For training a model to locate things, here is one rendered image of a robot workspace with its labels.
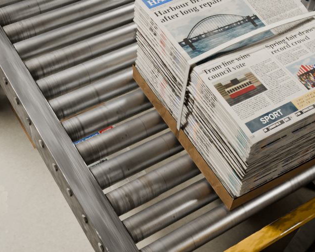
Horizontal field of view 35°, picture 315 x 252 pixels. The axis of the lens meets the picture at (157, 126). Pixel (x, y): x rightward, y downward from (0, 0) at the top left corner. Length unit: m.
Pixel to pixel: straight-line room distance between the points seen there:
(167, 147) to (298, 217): 0.29
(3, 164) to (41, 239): 0.35
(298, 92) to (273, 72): 0.06
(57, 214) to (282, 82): 1.17
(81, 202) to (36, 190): 0.95
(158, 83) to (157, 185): 0.21
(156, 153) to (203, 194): 0.13
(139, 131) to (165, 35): 0.24
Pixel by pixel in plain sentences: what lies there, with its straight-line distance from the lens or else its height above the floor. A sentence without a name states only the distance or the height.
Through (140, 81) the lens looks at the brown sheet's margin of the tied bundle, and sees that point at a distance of 1.09.
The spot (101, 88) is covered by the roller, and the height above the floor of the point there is 0.80.
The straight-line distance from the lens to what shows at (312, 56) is 0.93.
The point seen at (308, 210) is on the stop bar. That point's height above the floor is 0.82.
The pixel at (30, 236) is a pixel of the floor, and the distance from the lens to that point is 1.83.
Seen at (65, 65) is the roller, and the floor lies 0.78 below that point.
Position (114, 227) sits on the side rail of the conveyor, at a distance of 0.93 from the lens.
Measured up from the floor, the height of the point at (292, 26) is 1.03.
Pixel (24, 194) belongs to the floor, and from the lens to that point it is 1.90.
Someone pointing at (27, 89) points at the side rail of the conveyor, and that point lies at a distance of 1.13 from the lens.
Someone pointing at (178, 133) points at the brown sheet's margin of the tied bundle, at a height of 0.83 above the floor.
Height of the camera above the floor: 1.65
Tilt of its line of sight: 54 degrees down
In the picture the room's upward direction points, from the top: 7 degrees clockwise
